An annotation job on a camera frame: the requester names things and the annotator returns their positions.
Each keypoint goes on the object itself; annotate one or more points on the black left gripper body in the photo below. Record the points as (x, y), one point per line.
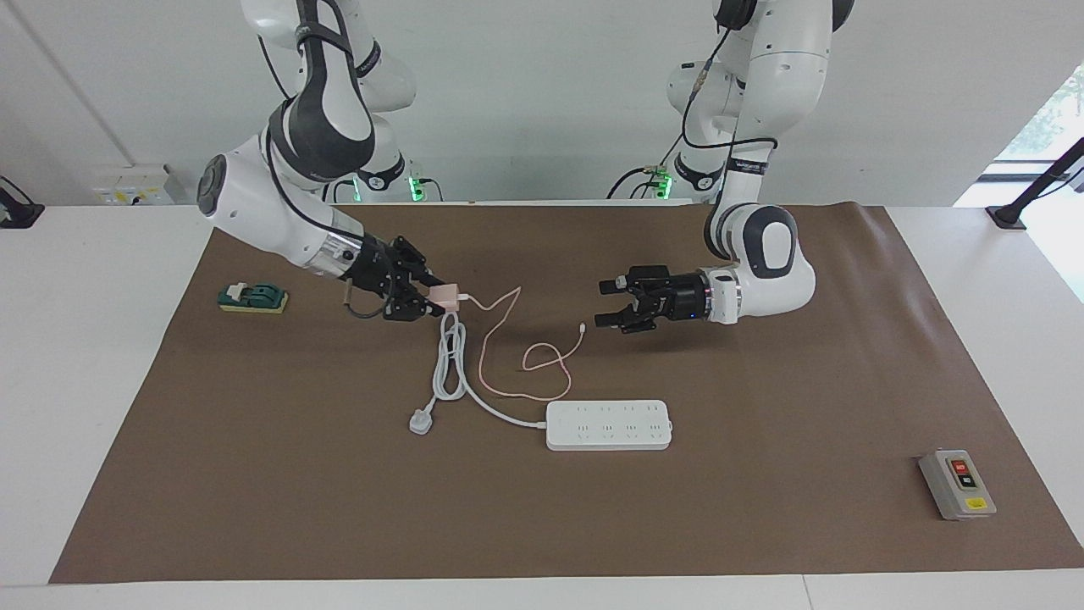
(682, 296)

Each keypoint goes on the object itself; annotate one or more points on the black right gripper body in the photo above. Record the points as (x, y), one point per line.
(377, 263)

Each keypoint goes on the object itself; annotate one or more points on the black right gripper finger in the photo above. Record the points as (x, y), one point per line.
(428, 280)
(422, 312)

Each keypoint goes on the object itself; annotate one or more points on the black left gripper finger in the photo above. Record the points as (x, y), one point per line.
(611, 321)
(614, 285)

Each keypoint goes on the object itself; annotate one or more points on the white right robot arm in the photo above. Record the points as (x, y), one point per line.
(246, 195)

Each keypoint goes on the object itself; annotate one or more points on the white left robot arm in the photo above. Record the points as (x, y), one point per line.
(788, 280)

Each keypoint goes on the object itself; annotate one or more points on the white power strip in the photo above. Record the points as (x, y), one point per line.
(610, 425)

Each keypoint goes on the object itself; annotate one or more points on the brown table mat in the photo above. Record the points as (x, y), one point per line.
(542, 508)

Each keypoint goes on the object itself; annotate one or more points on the black angled stand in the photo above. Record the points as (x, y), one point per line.
(1037, 188)

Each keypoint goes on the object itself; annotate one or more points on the bright window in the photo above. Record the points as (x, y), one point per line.
(1059, 119)

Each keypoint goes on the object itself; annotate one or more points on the green knife switch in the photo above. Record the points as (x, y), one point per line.
(254, 298)

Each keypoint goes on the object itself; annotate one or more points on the white wall socket box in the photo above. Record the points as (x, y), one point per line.
(127, 186)

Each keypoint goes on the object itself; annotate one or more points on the grey on-off switch box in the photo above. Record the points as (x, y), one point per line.
(957, 485)

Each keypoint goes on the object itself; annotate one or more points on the black table clamp mount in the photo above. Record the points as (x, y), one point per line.
(21, 213)

